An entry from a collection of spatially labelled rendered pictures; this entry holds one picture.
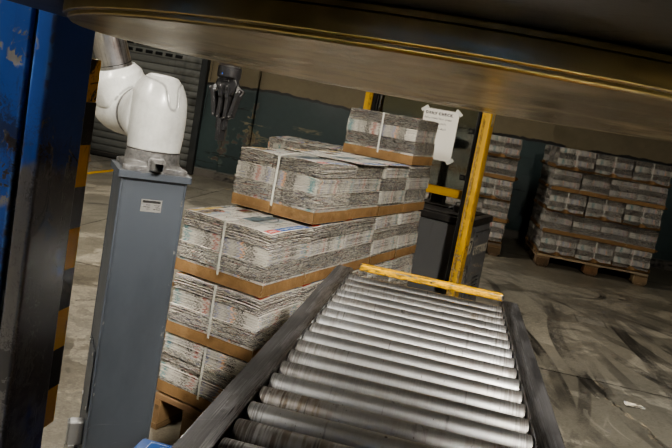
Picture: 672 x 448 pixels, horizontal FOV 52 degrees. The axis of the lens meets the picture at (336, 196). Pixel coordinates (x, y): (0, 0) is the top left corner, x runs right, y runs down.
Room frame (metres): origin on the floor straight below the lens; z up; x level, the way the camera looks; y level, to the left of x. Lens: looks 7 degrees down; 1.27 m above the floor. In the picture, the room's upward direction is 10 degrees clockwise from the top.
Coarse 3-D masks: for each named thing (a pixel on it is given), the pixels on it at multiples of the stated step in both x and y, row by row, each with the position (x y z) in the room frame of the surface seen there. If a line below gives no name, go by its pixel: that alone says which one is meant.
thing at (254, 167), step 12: (240, 156) 2.66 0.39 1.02; (252, 156) 2.63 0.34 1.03; (264, 156) 2.61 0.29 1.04; (240, 168) 2.66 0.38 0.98; (252, 168) 2.63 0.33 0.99; (264, 168) 2.61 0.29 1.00; (240, 180) 2.64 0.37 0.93; (252, 180) 2.62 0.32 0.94; (264, 180) 2.60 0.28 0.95; (240, 192) 2.64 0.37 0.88; (252, 192) 2.61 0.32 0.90; (264, 192) 2.59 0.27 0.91
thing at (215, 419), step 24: (336, 288) 1.79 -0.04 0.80; (312, 312) 1.54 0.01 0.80; (288, 336) 1.35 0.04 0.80; (264, 360) 1.20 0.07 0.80; (240, 384) 1.08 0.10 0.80; (264, 384) 1.11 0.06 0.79; (216, 408) 0.98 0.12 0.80; (240, 408) 0.99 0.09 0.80; (192, 432) 0.89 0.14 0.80; (216, 432) 0.91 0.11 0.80
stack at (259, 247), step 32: (192, 224) 2.38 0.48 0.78; (224, 224) 2.31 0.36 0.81; (256, 224) 2.35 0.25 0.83; (288, 224) 2.45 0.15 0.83; (320, 224) 2.57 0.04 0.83; (352, 224) 2.80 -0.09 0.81; (384, 224) 3.12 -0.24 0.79; (192, 256) 2.37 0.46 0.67; (224, 256) 2.31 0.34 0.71; (256, 256) 2.25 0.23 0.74; (288, 256) 2.36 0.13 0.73; (320, 256) 2.58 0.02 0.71; (352, 256) 2.85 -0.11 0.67; (192, 288) 2.36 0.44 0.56; (224, 288) 2.30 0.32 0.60; (192, 320) 2.35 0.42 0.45; (224, 320) 2.30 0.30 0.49; (256, 320) 2.24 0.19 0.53; (192, 352) 2.35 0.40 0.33; (192, 384) 2.34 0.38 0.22; (224, 384) 2.27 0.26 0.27; (160, 416) 2.40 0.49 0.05; (192, 416) 2.32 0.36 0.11
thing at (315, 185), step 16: (288, 160) 2.56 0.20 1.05; (304, 160) 2.52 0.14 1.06; (320, 160) 2.62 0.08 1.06; (288, 176) 2.55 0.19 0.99; (304, 176) 2.51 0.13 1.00; (320, 176) 2.49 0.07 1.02; (336, 176) 2.59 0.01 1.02; (352, 176) 2.71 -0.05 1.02; (288, 192) 2.54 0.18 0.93; (304, 192) 2.51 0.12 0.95; (320, 192) 2.51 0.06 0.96; (336, 192) 2.63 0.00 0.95; (304, 208) 2.50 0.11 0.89; (320, 208) 2.53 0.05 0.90; (336, 208) 2.64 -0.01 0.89
